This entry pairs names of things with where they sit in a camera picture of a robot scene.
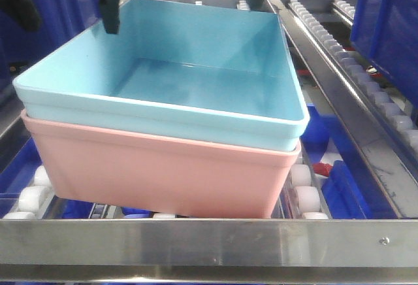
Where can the light blue plastic box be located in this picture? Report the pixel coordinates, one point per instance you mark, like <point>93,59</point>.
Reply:
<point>180,70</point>

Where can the pink plastic box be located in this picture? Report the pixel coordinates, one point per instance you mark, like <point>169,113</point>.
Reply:
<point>160,174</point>

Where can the blue bins below shelf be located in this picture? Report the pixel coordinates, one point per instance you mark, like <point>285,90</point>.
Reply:
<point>347,193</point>

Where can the blue bin far right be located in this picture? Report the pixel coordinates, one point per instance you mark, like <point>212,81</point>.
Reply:
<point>385,33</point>

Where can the white roller track far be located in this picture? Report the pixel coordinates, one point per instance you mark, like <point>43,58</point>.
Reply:
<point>385,103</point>

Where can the white roller track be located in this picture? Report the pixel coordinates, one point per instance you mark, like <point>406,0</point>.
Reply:
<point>34,199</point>
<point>306,194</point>
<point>385,103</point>

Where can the white roller track left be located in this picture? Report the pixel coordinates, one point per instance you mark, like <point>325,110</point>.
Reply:
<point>34,199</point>

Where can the white roller track right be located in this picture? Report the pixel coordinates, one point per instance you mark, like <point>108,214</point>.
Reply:
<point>306,194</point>

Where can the stainless steel shelf frame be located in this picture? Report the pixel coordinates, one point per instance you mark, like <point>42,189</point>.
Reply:
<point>381,251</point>

